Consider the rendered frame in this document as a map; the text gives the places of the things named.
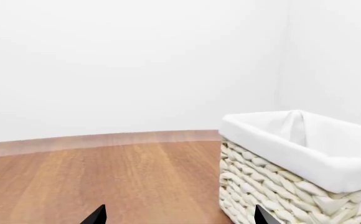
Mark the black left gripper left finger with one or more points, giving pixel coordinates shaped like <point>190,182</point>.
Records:
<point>98,217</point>

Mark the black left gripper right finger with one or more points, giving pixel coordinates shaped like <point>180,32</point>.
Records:
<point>264,218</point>

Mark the cream woven basket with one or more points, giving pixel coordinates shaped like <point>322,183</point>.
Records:
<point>261,186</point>

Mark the white fabric basket liner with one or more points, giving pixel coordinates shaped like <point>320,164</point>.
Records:
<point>317,149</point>

